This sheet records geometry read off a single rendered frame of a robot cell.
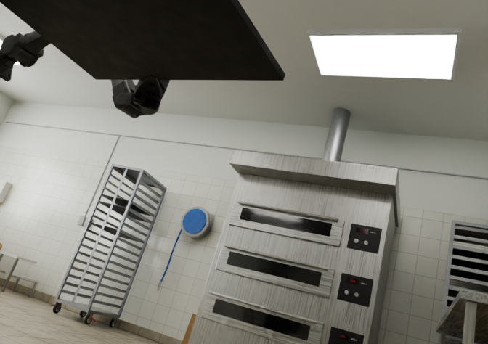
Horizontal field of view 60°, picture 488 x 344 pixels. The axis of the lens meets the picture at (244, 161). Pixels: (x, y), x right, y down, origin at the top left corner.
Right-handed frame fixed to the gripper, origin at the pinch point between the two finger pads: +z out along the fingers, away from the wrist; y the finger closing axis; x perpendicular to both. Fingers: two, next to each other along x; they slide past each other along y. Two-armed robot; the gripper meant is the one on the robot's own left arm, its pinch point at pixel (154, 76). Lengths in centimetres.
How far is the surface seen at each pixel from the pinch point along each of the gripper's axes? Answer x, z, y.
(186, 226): -62, -431, -30
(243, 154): -76, -285, -93
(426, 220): -286, -283, -102
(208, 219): -82, -417, -45
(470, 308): -154, -61, 15
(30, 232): 138, -597, 34
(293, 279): -148, -255, 7
